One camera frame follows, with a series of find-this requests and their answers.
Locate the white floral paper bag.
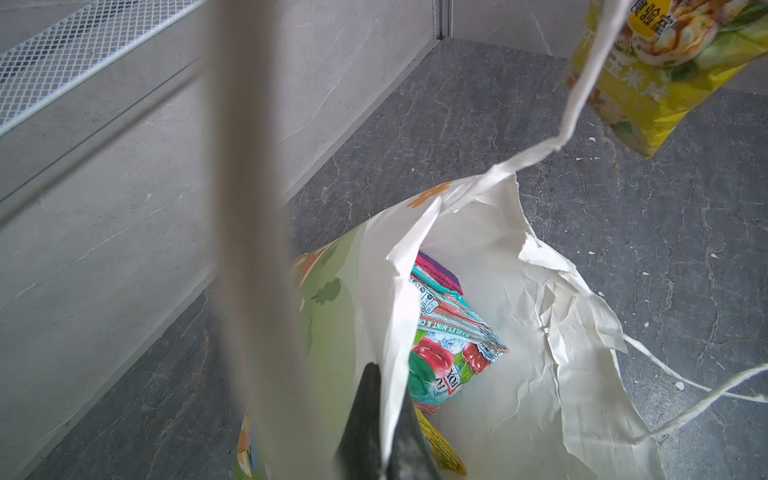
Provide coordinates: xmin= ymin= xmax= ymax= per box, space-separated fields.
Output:
xmin=203 ymin=0 xmax=768 ymax=480

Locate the white wire mesh basket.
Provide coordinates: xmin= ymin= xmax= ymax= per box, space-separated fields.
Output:
xmin=1 ymin=1 xmax=205 ymax=135

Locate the teal mint candy packet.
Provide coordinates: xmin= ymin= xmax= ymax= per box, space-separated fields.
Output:
xmin=408 ymin=265 xmax=508 ymax=417

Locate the magenta snack packet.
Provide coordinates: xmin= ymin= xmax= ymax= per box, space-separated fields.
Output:
xmin=416 ymin=252 xmax=463 ymax=295

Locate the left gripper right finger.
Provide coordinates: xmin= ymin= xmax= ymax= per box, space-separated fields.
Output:
xmin=385 ymin=391 xmax=441 ymax=480

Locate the yellow green snack packet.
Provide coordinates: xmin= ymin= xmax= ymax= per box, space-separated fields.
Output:
xmin=587 ymin=0 xmax=767 ymax=158

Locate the yellow orange snack packet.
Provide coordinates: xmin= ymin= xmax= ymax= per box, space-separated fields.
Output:
xmin=415 ymin=408 xmax=467 ymax=476

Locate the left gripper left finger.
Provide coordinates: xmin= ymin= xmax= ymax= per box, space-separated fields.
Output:
xmin=335 ymin=363 xmax=381 ymax=480

